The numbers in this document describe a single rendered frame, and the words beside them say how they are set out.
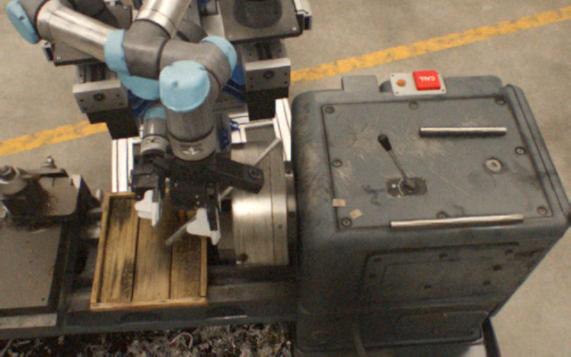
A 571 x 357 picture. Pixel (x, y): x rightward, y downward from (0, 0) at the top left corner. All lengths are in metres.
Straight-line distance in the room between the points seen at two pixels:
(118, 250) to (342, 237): 0.71
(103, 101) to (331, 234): 0.85
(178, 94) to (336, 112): 0.60
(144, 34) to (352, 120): 0.57
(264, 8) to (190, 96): 0.87
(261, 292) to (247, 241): 0.28
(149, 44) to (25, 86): 2.52
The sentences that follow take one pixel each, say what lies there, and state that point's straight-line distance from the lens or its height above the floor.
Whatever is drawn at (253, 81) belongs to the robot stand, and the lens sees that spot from 1.71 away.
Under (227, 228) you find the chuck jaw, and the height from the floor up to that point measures 1.10.
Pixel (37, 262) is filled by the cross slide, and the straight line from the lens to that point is 1.60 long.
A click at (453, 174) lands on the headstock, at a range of 1.31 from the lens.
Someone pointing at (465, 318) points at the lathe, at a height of 0.74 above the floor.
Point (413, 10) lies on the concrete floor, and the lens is 3.74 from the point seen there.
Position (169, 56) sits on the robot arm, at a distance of 0.98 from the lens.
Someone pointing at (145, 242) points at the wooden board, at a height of 0.89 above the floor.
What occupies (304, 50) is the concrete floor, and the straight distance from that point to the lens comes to 3.38.
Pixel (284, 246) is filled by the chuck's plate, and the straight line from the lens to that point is 1.31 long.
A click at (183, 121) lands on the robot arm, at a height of 1.62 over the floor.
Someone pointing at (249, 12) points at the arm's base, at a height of 1.21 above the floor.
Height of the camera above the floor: 2.29
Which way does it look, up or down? 55 degrees down
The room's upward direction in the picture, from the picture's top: straight up
